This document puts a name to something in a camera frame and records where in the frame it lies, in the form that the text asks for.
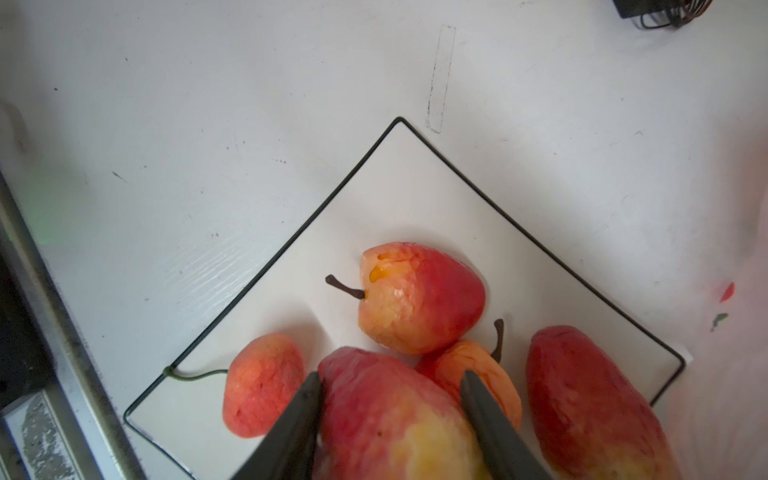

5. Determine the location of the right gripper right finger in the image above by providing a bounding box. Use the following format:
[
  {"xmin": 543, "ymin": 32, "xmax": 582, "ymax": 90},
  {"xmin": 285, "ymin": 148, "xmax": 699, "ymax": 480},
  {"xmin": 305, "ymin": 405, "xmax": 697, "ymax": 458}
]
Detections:
[{"xmin": 460, "ymin": 371, "xmax": 552, "ymax": 480}]

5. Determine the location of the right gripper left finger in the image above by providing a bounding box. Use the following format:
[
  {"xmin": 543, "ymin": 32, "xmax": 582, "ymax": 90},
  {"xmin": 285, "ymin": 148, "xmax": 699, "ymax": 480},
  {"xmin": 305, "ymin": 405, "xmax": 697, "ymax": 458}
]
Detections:
[{"xmin": 231, "ymin": 371, "xmax": 324, "ymax": 480}]

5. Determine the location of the large red yellow fake fruit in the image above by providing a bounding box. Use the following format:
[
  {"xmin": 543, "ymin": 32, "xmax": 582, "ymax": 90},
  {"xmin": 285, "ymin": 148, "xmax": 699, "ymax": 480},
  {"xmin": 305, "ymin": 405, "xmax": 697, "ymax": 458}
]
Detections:
[{"xmin": 313, "ymin": 347, "xmax": 491, "ymax": 479}]

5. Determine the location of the small red fake cherry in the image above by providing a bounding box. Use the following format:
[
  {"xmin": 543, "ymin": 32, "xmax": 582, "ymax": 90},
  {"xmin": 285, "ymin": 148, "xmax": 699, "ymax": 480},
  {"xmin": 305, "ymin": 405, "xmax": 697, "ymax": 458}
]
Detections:
[{"xmin": 415, "ymin": 319, "xmax": 523, "ymax": 430}]

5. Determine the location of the red yellow fake apple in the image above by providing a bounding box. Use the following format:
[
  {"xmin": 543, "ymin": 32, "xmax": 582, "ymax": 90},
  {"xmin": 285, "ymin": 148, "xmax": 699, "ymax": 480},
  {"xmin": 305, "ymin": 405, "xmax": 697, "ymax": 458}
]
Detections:
[{"xmin": 325, "ymin": 242, "xmax": 486, "ymax": 355}]

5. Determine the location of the pink plastic fruit-print bag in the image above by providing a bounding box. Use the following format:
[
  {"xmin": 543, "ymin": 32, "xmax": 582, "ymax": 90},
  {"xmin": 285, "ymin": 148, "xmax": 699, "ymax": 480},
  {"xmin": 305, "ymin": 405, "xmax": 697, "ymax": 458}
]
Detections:
[{"xmin": 667, "ymin": 180, "xmax": 767, "ymax": 479}]

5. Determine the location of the white mat with black border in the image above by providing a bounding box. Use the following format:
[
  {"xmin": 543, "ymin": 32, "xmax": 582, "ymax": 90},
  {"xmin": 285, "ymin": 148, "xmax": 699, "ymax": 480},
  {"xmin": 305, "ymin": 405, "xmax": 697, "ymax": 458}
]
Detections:
[{"xmin": 124, "ymin": 118, "xmax": 686, "ymax": 479}]

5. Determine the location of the black battery charger board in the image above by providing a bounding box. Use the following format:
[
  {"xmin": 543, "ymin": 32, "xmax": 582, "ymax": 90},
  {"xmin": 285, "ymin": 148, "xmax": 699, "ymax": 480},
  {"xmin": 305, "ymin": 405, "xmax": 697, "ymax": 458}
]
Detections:
[{"xmin": 612, "ymin": 0, "xmax": 712, "ymax": 30}]

